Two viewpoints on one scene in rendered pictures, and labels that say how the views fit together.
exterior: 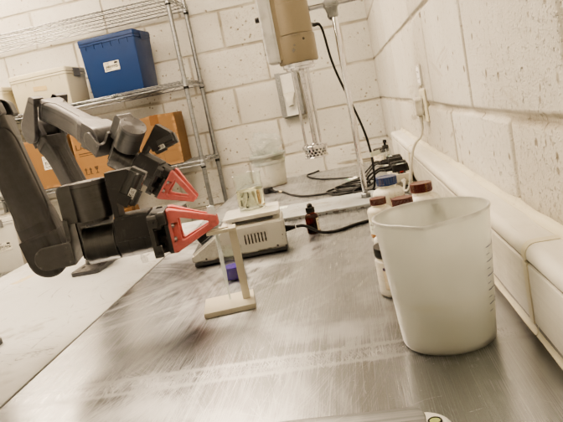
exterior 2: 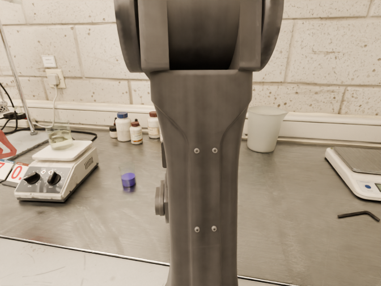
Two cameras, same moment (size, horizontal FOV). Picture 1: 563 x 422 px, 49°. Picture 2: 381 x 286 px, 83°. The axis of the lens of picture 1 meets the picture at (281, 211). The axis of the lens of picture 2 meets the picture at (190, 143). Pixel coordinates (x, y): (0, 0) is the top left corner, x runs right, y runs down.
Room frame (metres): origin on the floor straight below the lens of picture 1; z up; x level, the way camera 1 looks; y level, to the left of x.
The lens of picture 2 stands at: (0.91, 0.62, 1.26)
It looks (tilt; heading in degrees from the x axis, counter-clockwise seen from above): 24 degrees down; 272
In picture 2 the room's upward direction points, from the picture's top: straight up
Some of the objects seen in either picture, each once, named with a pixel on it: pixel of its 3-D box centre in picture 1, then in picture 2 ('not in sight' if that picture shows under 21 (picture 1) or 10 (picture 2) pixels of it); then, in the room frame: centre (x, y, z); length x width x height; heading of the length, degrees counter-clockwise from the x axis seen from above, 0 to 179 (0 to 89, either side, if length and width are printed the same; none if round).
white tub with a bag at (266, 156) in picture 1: (267, 157); not in sight; (2.36, 0.01, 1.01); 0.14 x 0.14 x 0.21
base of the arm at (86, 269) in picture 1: (97, 248); not in sight; (1.49, 0.46, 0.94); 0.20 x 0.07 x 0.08; 172
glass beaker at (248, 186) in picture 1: (249, 192); (60, 135); (1.30, 0.06, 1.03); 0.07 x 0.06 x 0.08; 177
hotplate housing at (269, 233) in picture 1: (244, 234); (62, 167); (1.30, 0.09, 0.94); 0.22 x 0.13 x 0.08; 89
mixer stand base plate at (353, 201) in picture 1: (322, 206); (8, 146); (1.65, -0.11, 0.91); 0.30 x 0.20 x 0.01; 82
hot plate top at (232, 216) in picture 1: (251, 212); (64, 149); (1.30, 0.06, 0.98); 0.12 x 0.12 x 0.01; 89
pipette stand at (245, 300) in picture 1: (222, 267); not in sight; (0.94, 0.11, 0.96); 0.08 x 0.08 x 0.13; 3
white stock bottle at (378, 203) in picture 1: (380, 218); (136, 132); (1.16, -0.19, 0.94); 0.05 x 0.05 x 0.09
